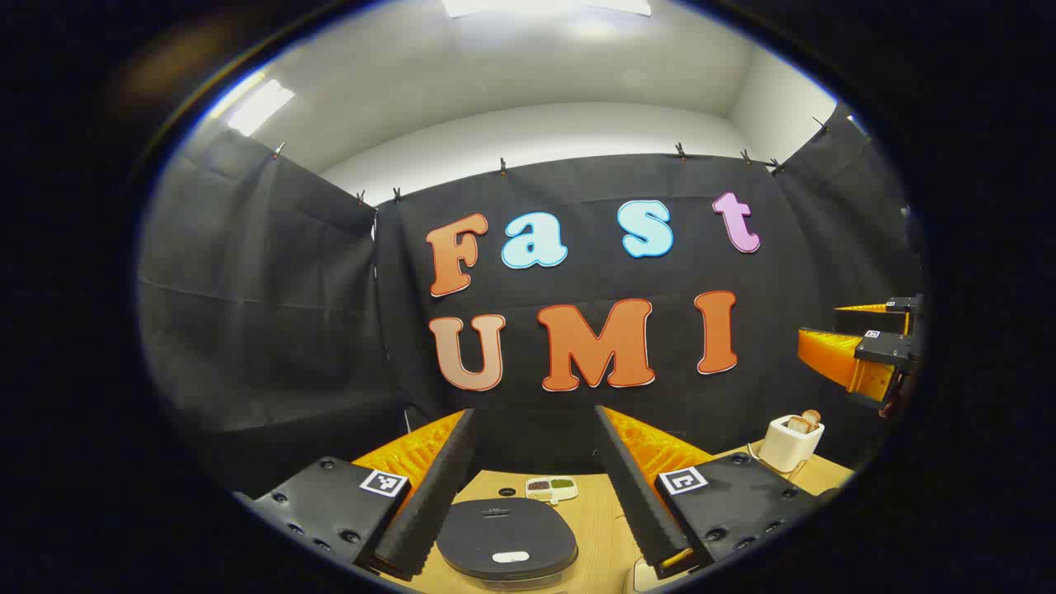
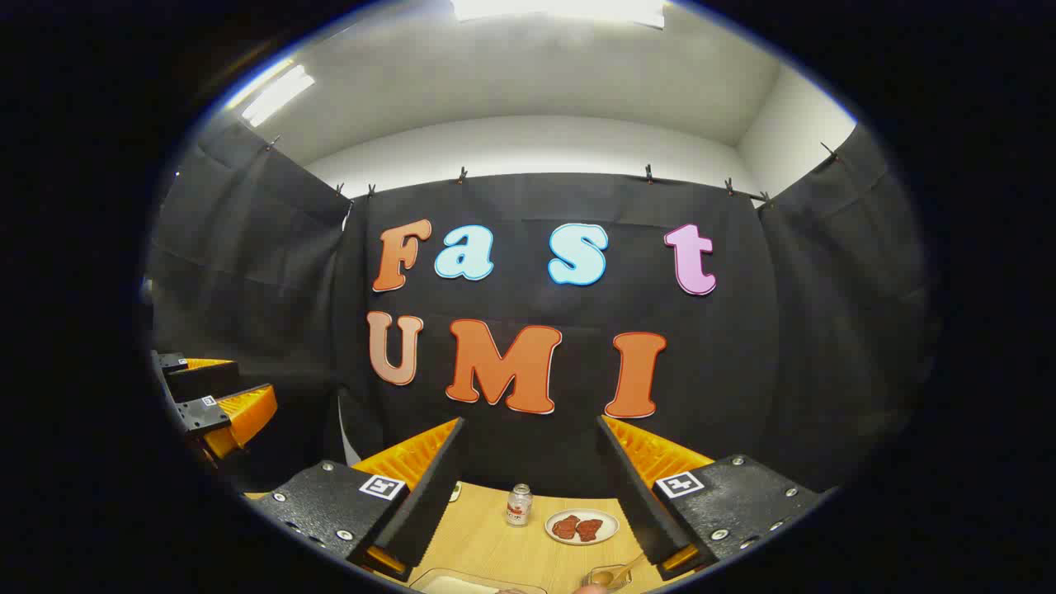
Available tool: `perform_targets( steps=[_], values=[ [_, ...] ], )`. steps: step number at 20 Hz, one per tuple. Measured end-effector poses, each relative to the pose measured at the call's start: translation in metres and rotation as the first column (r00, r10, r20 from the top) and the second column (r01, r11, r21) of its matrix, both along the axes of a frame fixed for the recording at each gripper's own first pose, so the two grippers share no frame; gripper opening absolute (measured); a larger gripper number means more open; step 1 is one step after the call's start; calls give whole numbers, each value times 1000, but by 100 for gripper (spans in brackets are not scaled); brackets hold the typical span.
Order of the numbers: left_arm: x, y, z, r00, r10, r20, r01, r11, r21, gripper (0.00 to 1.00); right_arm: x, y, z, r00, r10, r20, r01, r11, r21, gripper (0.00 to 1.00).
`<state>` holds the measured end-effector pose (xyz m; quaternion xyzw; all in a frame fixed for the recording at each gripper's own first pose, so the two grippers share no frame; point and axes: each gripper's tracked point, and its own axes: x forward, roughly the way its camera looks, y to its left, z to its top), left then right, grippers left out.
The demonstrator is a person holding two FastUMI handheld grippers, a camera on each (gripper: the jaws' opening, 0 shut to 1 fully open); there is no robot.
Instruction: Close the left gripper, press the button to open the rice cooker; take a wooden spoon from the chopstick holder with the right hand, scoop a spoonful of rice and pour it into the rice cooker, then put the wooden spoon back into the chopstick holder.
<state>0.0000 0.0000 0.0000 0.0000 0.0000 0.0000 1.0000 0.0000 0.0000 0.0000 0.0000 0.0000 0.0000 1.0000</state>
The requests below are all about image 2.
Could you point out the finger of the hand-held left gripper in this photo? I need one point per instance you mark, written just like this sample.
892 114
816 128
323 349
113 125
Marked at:
206 381
243 417

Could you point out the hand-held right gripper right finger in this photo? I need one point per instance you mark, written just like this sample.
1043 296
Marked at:
635 495

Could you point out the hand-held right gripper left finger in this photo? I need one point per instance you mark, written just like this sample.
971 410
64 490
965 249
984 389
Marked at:
429 495

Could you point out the wooden spoon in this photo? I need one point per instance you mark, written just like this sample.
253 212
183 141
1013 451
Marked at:
620 570

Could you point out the clear plastic rice container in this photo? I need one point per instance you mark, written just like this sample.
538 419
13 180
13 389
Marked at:
462 584

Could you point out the white round plate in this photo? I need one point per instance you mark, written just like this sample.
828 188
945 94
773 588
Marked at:
615 528

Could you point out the red meat slice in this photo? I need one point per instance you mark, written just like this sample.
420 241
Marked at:
565 527
589 530

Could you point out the clear drink bottle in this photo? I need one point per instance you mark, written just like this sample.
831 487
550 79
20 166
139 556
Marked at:
519 507

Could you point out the row of black cloth clips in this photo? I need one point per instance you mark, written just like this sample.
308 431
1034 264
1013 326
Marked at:
462 174

